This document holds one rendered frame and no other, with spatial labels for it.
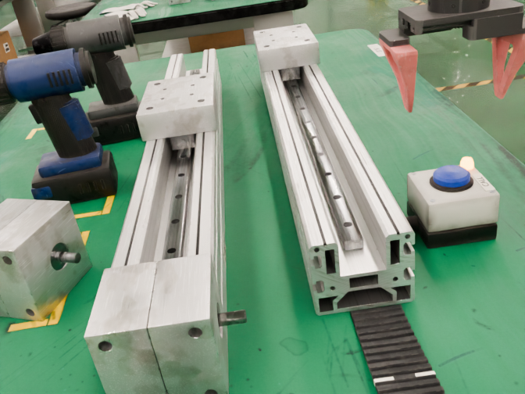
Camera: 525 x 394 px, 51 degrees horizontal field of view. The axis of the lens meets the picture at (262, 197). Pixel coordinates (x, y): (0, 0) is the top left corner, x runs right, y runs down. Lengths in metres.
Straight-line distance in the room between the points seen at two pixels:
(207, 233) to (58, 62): 0.37
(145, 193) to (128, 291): 0.20
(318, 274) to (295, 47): 0.58
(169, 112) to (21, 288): 0.31
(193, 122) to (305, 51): 0.32
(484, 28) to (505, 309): 0.27
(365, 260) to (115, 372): 0.26
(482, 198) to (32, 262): 0.49
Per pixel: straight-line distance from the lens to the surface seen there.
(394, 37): 0.58
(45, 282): 0.65
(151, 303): 0.47
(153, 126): 0.80
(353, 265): 0.56
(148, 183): 0.69
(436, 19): 0.56
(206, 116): 0.79
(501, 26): 0.58
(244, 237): 0.70
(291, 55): 1.03
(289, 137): 0.74
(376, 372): 0.49
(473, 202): 0.64
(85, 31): 1.03
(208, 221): 0.58
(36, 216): 0.66
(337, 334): 0.55
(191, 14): 2.21
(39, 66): 0.82
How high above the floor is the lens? 1.16
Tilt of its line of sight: 29 degrees down
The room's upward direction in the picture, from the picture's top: 9 degrees counter-clockwise
